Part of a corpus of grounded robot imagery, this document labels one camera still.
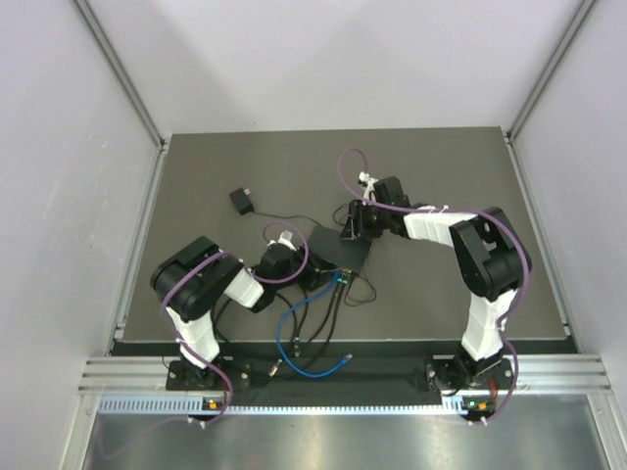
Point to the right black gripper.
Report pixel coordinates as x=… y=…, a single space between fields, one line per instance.
x=359 y=210

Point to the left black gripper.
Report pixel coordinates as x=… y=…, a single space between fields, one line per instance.
x=313 y=279

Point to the black network switch box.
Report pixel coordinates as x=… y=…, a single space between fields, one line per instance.
x=348 y=254

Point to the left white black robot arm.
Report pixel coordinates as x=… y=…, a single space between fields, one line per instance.
x=190 y=283

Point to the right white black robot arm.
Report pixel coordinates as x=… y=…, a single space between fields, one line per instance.
x=492 y=262

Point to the black power adapter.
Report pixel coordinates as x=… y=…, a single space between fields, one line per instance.
x=241 y=200

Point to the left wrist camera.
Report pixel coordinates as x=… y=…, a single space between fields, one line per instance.
x=280 y=259

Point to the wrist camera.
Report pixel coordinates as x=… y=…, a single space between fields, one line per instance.
x=280 y=259
x=389 y=191

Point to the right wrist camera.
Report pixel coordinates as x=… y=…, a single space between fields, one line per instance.
x=389 y=191

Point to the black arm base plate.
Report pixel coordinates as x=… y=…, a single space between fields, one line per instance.
x=420 y=374

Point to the grey slotted cable duct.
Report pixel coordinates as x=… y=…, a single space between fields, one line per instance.
x=196 y=405

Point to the front aluminium frame rail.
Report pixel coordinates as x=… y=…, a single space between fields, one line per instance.
x=539 y=374

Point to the right aluminium frame post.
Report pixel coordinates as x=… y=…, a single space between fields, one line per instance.
x=549 y=70

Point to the aluminium frame post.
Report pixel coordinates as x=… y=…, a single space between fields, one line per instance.
x=113 y=60
x=549 y=70

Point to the left aluminium frame post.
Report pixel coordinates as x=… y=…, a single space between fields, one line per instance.
x=113 y=60

